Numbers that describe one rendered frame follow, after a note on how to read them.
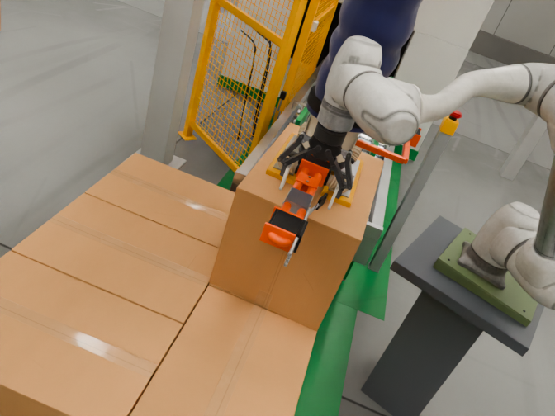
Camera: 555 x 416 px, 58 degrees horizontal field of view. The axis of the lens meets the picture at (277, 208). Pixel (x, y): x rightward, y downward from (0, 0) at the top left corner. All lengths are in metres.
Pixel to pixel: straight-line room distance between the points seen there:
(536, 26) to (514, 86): 9.65
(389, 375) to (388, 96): 1.48
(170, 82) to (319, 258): 1.75
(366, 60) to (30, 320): 1.12
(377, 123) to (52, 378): 1.01
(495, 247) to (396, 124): 0.96
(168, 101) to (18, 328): 1.82
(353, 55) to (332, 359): 1.62
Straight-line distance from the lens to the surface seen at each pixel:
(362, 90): 1.04
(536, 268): 1.72
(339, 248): 1.50
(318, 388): 2.30
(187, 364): 1.50
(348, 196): 1.60
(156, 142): 3.18
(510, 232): 1.84
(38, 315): 1.58
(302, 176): 1.36
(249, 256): 1.60
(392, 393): 2.30
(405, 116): 0.99
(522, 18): 10.98
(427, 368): 2.15
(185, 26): 2.88
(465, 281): 1.88
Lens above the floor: 1.73
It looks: 32 degrees down
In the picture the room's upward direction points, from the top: 20 degrees clockwise
